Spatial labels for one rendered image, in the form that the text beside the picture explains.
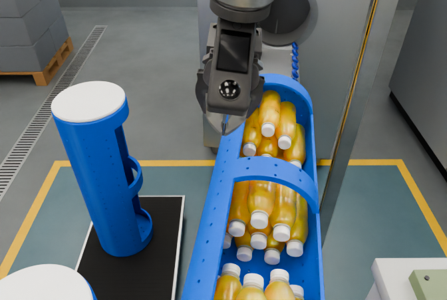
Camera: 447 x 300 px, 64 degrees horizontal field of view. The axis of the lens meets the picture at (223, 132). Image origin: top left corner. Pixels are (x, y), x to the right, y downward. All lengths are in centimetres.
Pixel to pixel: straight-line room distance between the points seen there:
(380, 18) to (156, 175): 180
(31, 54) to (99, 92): 225
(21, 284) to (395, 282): 80
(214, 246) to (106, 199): 100
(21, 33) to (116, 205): 231
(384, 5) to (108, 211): 137
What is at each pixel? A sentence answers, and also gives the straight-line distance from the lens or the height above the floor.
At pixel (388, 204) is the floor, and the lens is 258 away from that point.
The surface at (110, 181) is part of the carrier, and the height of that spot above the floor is 71.
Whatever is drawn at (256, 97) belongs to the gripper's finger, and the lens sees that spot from 48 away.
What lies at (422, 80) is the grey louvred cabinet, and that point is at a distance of 309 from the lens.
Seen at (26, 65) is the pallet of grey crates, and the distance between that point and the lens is 382.
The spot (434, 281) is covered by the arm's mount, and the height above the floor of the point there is 118.
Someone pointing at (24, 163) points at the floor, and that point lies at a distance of 298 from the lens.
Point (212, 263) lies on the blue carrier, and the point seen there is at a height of 121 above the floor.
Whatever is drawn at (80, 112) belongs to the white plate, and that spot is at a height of 104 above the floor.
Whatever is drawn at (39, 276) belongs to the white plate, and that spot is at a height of 104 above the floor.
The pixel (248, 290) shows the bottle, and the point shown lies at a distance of 72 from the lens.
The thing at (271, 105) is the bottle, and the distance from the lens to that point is 113.
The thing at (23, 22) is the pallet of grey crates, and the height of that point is 62.
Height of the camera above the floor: 182
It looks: 39 degrees down
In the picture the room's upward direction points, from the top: straight up
